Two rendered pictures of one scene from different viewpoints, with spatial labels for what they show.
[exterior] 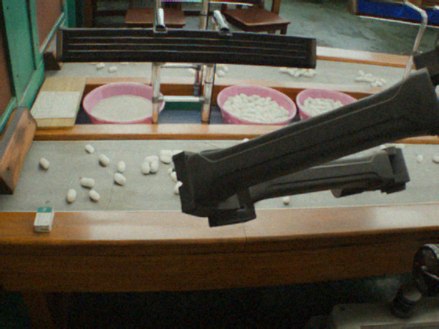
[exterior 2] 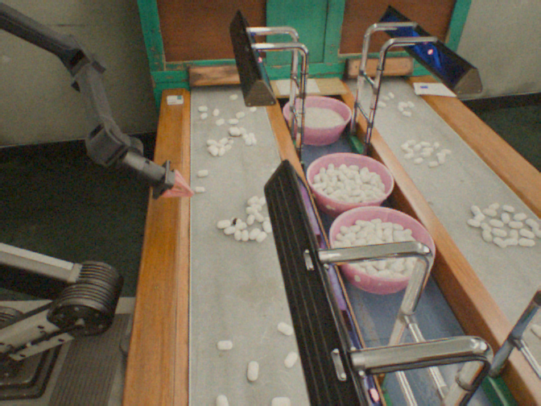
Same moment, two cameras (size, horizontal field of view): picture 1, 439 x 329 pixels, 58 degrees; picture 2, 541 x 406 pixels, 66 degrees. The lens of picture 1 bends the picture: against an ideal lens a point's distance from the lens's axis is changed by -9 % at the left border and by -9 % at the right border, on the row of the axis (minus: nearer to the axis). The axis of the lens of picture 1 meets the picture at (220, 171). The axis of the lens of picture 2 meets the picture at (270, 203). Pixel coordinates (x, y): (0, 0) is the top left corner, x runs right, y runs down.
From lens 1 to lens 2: 1.61 m
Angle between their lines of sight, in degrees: 70
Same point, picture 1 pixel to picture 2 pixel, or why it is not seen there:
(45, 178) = (221, 101)
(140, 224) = (171, 128)
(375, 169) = (90, 121)
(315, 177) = (84, 93)
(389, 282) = not seen: outside the picture
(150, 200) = (201, 136)
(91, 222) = (174, 114)
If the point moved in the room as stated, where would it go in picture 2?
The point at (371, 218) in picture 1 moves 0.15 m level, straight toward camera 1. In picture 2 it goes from (160, 234) to (119, 213)
